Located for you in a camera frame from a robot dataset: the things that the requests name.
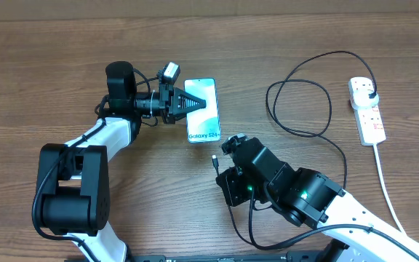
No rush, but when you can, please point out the brown cardboard backdrop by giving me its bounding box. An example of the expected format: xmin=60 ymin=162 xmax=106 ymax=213
xmin=0 ymin=0 xmax=419 ymax=21

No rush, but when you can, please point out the Galaxy S24 smartphone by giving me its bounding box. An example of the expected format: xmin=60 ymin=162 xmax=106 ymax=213
xmin=184 ymin=78 xmax=221 ymax=143

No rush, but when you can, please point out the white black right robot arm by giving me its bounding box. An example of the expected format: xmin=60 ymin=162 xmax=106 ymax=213
xmin=216 ymin=134 xmax=419 ymax=261

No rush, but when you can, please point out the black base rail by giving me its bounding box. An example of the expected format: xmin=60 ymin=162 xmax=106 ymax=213
xmin=130 ymin=250 xmax=339 ymax=262

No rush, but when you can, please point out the white power strip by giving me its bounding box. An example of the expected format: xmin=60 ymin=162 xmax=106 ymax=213
xmin=348 ymin=76 xmax=386 ymax=146

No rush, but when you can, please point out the white power strip cord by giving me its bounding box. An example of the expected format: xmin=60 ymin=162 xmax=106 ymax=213
xmin=372 ymin=143 xmax=409 ymax=236

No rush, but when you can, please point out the black USB charging cable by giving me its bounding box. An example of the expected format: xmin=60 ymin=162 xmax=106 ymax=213
xmin=211 ymin=50 xmax=378 ymax=248

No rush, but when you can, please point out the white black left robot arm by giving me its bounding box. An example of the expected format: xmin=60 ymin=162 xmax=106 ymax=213
xmin=31 ymin=61 xmax=207 ymax=261

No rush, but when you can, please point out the white charger adapter plug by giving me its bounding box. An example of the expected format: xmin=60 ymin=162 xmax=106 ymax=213
xmin=350 ymin=90 xmax=380 ymax=110

